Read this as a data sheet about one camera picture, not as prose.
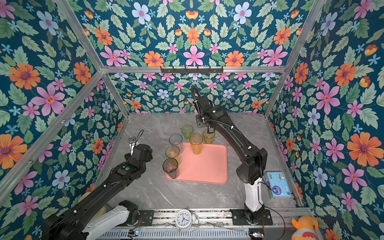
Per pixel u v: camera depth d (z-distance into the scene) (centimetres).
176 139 93
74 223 40
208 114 56
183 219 70
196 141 94
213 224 72
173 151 88
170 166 84
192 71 92
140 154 60
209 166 93
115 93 106
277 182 81
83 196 78
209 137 102
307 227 67
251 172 54
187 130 102
